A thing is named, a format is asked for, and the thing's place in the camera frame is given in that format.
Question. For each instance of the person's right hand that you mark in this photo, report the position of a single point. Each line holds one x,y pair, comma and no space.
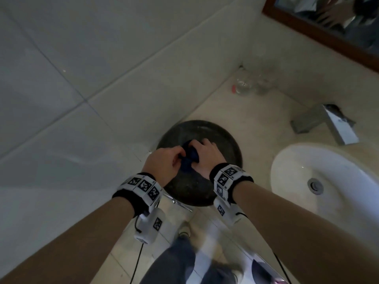
210,156

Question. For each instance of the person's left hand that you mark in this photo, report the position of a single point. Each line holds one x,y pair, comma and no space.
163,165

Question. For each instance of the dark blue cloth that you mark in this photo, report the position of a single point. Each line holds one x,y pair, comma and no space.
188,164

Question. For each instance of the chrome square faucet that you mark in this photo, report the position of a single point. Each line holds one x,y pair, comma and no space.
334,124

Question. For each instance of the person's left forearm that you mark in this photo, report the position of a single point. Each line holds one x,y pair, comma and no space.
74,239

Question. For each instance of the person's right forearm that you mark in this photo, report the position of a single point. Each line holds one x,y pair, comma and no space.
296,233

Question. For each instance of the person's shoe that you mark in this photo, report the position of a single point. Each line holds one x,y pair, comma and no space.
184,230

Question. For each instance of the person's jeans legs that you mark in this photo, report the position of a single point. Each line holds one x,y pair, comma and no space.
174,263

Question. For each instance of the right marker wristband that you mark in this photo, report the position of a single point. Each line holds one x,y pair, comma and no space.
229,180

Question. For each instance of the marker wristband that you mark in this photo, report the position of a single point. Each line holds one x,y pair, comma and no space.
229,180
139,187

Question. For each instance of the dark round tray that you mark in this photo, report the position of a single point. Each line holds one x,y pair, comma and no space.
192,130

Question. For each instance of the left marker wristband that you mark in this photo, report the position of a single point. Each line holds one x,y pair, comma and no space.
139,187

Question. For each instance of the chrome bar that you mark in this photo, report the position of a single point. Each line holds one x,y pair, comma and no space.
177,202

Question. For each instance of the clear glass cup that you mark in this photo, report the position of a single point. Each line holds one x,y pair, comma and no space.
244,84
265,81

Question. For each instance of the white sink basin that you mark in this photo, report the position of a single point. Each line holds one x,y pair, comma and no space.
296,174

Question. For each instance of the chrome sink drain stopper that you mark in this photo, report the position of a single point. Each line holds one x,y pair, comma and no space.
315,186

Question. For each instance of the white trash bin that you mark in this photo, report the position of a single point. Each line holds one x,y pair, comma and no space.
266,272

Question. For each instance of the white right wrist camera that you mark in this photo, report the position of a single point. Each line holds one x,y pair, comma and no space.
229,212

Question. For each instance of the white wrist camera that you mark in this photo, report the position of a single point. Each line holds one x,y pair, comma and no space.
149,226
229,212

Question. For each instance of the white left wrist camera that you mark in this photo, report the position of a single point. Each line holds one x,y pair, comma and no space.
149,226

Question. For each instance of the wooden framed wall mirror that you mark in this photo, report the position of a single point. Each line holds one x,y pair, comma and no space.
311,29

